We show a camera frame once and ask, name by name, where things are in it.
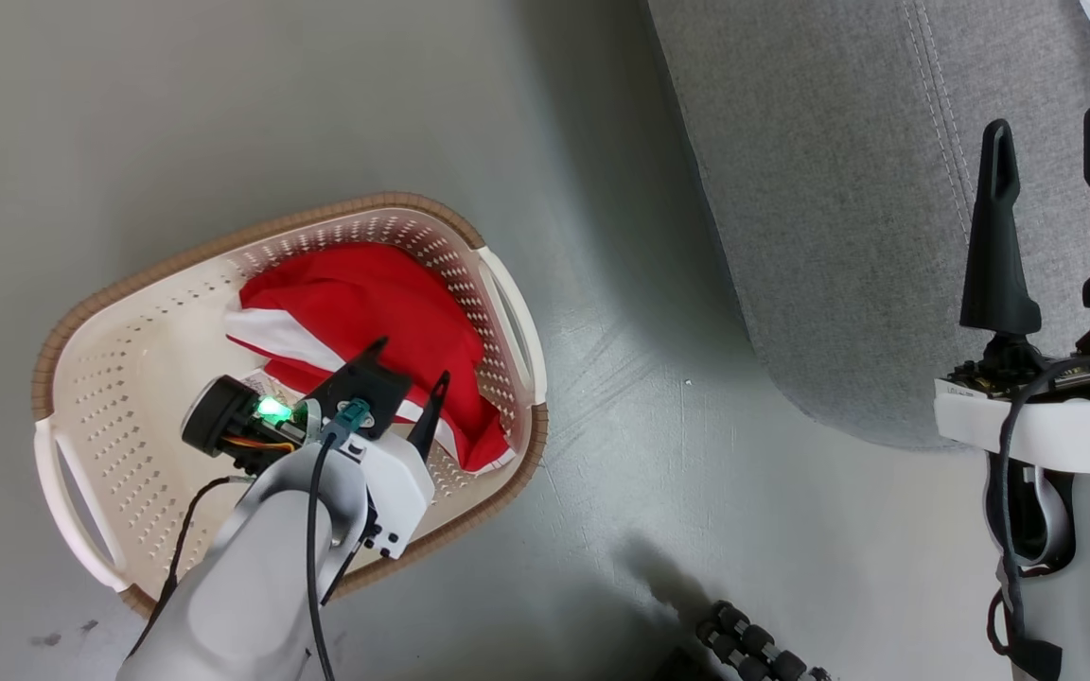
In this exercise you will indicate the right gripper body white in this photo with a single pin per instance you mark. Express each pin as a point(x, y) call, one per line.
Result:
point(1075, 430)

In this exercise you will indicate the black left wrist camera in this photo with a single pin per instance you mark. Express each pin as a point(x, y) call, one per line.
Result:
point(219, 426)

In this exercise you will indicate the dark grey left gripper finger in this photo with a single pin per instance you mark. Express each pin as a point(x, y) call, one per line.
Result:
point(430, 421)
point(346, 374)

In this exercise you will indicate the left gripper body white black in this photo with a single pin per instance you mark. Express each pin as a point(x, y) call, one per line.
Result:
point(394, 482)

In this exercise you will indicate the cream laundry basket brown rim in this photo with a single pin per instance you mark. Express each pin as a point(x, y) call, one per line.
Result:
point(129, 397)

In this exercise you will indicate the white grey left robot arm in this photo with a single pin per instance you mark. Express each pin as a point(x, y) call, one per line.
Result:
point(242, 586)

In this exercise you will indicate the red garment with white band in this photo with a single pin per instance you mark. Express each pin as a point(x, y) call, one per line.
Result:
point(356, 293)

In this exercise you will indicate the grey fabric sofa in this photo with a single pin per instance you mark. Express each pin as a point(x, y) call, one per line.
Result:
point(838, 189)

